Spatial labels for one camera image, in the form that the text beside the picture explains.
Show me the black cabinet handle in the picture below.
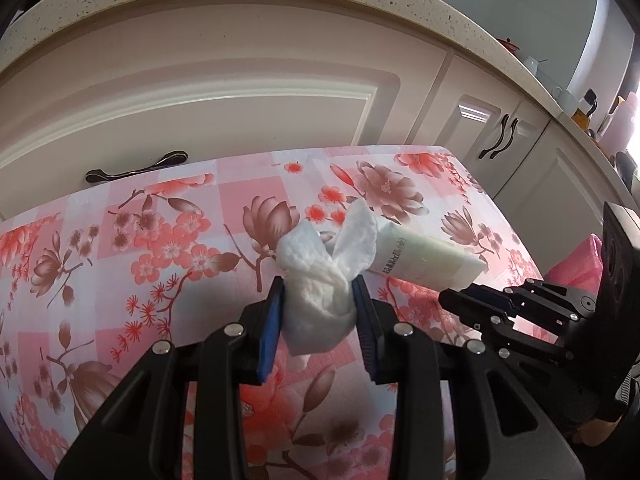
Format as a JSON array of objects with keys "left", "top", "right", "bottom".
[
  {"left": 489, "top": 118, "right": 518, "bottom": 159},
  {"left": 477, "top": 114, "right": 510, "bottom": 160}
]

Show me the person's right hand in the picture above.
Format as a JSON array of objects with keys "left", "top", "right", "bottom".
[{"left": 572, "top": 416, "right": 624, "bottom": 448}]

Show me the white tissue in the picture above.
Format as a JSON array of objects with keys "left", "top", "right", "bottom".
[{"left": 277, "top": 198, "right": 378, "bottom": 358}]

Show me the yellow oil bottle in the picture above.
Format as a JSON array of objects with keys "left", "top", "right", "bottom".
[{"left": 572, "top": 89, "right": 598, "bottom": 132}]

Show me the red teapot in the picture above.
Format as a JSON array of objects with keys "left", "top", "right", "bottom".
[{"left": 498, "top": 38, "right": 520, "bottom": 54}]

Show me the white jar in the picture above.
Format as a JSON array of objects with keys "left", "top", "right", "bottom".
[{"left": 523, "top": 56, "right": 547, "bottom": 76}]

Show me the pink floral tablecloth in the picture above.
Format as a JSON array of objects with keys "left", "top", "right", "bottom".
[{"left": 1, "top": 146, "right": 541, "bottom": 479}]

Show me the black drawer handle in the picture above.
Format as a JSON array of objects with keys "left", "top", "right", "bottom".
[{"left": 84, "top": 148, "right": 190, "bottom": 184}]

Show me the black cabinet handle right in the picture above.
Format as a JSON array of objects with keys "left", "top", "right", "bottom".
[{"left": 489, "top": 118, "right": 518, "bottom": 159}]

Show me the white mug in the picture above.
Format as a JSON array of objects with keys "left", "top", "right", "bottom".
[{"left": 551, "top": 87, "right": 579, "bottom": 116}]

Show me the pink lined trash bin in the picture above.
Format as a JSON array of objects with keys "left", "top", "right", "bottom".
[{"left": 544, "top": 234, "right": 603, "bottom": 296}]

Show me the black cabinet handle left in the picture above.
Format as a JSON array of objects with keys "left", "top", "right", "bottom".
[{"left": 477, "top": 114, "right": 510, "bottom": 160}]

